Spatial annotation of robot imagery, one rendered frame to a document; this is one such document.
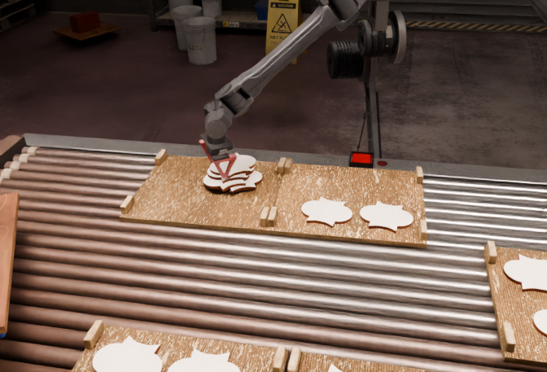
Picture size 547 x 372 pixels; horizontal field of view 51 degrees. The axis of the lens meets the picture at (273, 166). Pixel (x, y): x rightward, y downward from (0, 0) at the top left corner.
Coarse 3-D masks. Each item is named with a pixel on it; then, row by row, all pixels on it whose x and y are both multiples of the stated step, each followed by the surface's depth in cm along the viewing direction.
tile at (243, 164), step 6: (240, 156) 172; (246, 156) 172; (222, 162) 170; (228, 162) 169; (234, 162) 169; (240, 162) 169; (246, 162) 169; (252, 162) 169; (210, 168) 167; (216, 168) 166; (222, 168) 166; (234, 168) 166; (240, 168) 166; (246, 168) 166; (216, 174) 165; (234, 174) 165
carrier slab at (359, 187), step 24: (312, 168) 175; (336, 168) 174; (360, 168) 174; (288, 192) 164; (312, 192) 163; (336, 192) 163; (360, 192) 163; (384, 192) 162; (408, 192) 162; (288, 216) 154; (336, 240) 146; (360, 240) 145; (384, 240) 144; (408, 240) 143
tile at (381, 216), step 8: (368, 208) 154; (376, 208) 154; (384, 208) 154; (392, 208) 154; (400, 208) 153; (360, 216) 152; (368, 216) 151; (376, 216) 151; (384, 216) 151; (392, 216) 151; (400, 216) 151; (408, 216) 150; (376, 224) 148; (384, 224) 148; (392, 224) 148; (400, 224) 147; (408, 224) 147
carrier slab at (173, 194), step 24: (168, 168) 177; (192, 168) 177; (264, 168) 176; (144, 192) 166; (168, 192) 166; (192, 192) 165; (216, 192) 165; (240, 192) 164; (264, 192) 164; (120, 216) 156; (144, 216) 156; (168, 216) 155; (192, 216) 155; (216, 216) 155; (240, 216) 154
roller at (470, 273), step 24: (96, 240) 152; (120, 240) 151; (144, 240) 150; (168, 240) 149; (192, 240) 148; (336, 264) 141; (360, 264) 140; (384, 264) 139; (408, 264) 138; (432, 264) 138
